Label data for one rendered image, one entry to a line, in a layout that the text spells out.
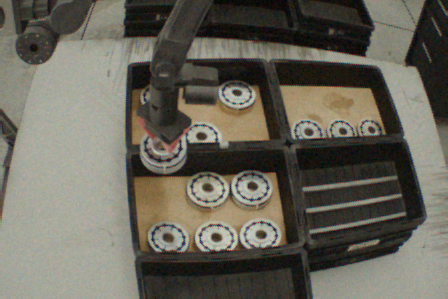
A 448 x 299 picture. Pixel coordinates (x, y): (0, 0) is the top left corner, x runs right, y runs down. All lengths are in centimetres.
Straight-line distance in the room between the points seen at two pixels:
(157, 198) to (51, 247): 39
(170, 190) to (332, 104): 57
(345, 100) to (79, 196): 87
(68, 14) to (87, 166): 77
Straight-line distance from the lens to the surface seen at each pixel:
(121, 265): 138
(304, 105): 157
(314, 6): 257
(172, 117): 105
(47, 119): 169
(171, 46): 92
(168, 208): 132
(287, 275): 126
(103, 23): 311
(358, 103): 164
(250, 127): 148
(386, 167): 153
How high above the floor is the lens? 198
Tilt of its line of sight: 52 degrees down
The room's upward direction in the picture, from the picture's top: 9 degrees clockwise
